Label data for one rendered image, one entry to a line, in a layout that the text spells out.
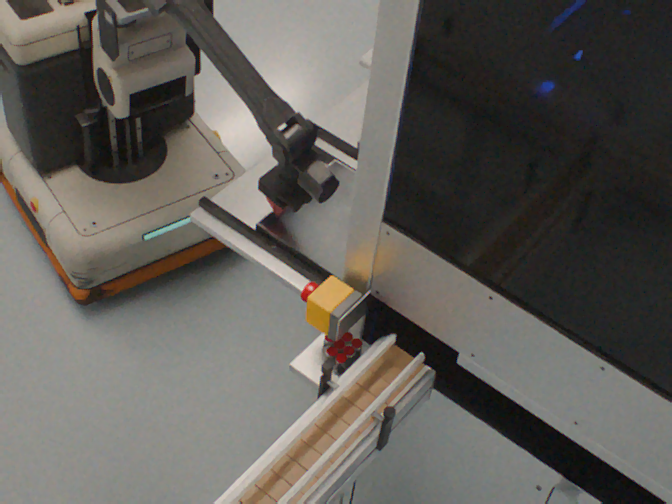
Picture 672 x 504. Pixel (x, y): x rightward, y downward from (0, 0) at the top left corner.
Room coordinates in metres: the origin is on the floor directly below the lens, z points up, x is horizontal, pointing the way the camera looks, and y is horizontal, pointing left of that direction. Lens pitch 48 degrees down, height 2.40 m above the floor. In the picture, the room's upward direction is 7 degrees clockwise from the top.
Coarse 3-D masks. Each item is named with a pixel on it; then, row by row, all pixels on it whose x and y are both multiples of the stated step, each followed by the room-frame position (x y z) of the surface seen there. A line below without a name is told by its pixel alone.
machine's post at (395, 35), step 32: (384, 0) 1.19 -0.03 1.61; (416, 0) 1.16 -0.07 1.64; (384, 32) 1.19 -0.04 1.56; (416, 32) 1.17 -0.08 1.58; (384, 64) 1.18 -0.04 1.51; (384, 96) 1.18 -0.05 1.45; (384, 128) 1.17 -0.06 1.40; (384, 160) 1.17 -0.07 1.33; (384, 192) 1.16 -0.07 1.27; (352, 224) 1.19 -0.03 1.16; (352, 256) 1.18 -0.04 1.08; (352, 288) 1.18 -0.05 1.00
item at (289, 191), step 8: (272, 168) 1.47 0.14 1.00; (264, 176) 1.45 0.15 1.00; (272, 176) 1.45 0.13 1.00; (280, 176) 1.41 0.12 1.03; (264, 184) 1.43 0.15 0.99; (272, 184) 1.43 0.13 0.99; (280, 184) 1.41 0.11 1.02; (288, 184) 1.40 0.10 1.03; (296, 184) 1.41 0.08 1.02; (272, 192) 1.41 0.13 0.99; (280, 192) 1.41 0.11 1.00; (288, 192) 1.40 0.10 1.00; (296, 192) 1.41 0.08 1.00; (304, 192) 1.43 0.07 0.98; (288, 200) 1.40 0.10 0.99; (296, 200) 1.40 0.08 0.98; (304, 200) 1.41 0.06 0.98; (296, 208) 1.38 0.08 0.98
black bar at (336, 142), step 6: (318, 126) 1.73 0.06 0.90; (318, 132) 1.71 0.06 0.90; (324, 132) 1.71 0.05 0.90; (324, 138) 1.70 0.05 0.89; (330, 138) 1.69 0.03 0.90; (336, 138) 1.69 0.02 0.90; (330, 144) 1.69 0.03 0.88; (336, 144) 1.68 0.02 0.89; (342, 144) 1.68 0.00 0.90; (348, 144) 1.68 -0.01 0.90; (342, 150) 1.67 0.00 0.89; (348, 150) 1.66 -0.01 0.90; (354, 150) 1.66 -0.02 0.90; (354, 156) 1.65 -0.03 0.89
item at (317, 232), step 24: (336, 168) 1.60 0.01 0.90; (336, 192) 1.54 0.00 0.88; (264, 216) 1.41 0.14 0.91; (288, 216) 1.45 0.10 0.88; (312, 216) 1.46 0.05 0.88; (336, 216) 1.47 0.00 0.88; (288, 240) 1.39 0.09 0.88; (312, 240) 1.39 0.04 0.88; (336, 240) 1.40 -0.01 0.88; (312, 264) 1.31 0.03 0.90; (336, 264) 1.34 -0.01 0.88
